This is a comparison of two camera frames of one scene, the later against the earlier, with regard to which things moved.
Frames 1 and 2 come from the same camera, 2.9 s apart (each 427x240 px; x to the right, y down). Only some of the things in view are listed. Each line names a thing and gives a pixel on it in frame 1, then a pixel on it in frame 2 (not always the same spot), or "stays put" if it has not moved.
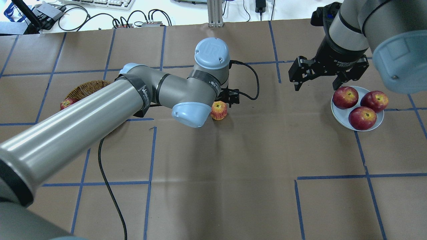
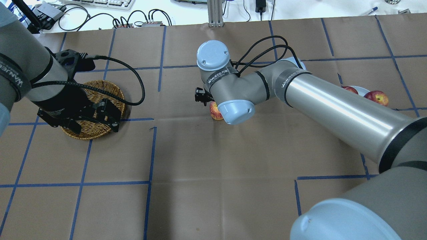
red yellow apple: [219, 110] stays put
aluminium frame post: [215, 13] stays put
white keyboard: [127, 5] stays put
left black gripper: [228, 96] → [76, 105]
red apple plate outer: [376, 100] stays put
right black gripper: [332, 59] → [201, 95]
